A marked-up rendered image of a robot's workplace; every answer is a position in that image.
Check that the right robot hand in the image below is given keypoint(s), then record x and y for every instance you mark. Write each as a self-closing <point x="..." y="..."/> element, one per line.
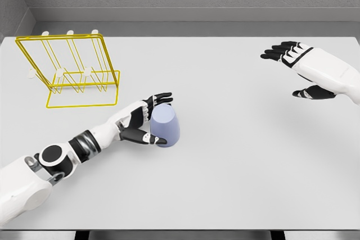
<point x="309" y="65"/>

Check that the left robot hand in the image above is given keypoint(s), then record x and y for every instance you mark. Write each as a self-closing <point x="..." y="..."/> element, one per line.
<point x="135" y="116"/>

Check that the lavender cup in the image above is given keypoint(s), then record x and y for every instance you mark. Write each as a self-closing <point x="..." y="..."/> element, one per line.
<point x="165" y="126"/>

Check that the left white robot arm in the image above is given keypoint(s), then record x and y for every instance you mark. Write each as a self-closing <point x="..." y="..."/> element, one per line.
<point x="56" y="155"/>

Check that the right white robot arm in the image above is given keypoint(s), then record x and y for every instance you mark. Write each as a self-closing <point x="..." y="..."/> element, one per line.
<point x="353" y="85"/>

